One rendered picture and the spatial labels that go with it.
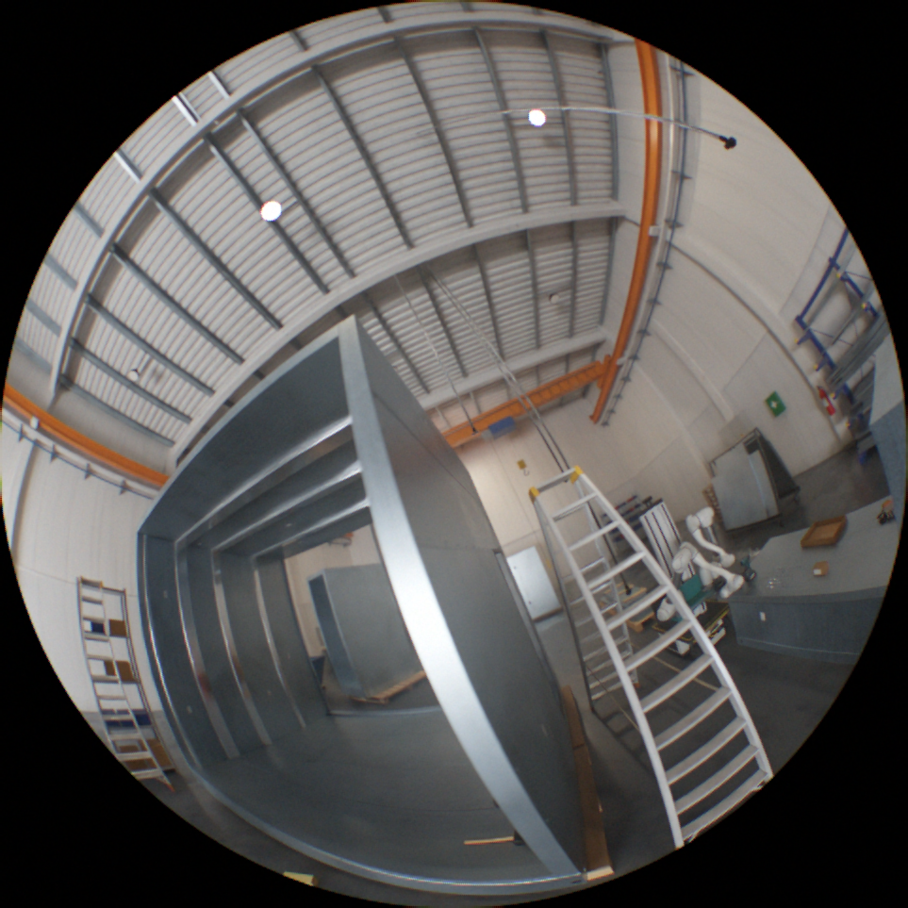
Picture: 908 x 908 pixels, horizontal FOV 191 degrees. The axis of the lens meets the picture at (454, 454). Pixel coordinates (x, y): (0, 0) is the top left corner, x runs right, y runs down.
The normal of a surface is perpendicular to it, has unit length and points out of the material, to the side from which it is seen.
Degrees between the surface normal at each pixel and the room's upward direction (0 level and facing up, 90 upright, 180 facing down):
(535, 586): 90
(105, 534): 90
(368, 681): 90
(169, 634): 90
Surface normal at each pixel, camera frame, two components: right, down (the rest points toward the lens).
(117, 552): 0.90, -0.43
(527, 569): -0.26, -0.36
